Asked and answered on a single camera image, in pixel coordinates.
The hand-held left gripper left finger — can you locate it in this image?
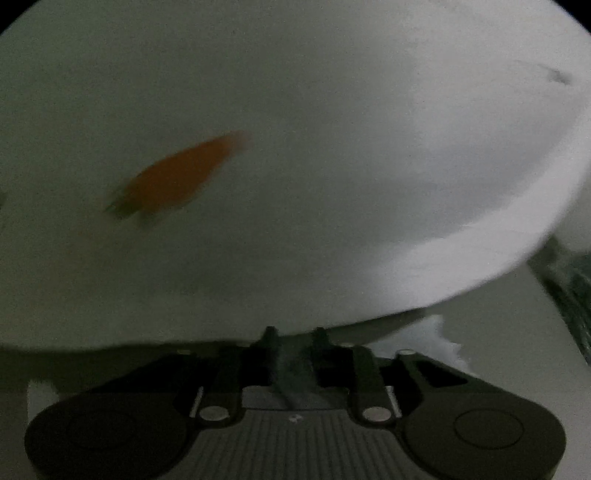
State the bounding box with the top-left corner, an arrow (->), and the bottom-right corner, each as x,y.
92,326 -> 279,424

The dark patterned cloth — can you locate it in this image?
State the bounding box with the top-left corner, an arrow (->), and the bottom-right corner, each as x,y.
529,237 -> 591,363

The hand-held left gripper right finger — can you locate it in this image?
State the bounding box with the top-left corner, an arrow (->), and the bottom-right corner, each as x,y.
311,326 -> 483,426

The white garment with orange print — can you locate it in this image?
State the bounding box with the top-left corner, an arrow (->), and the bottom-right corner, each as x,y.
0,0 -> 591,407

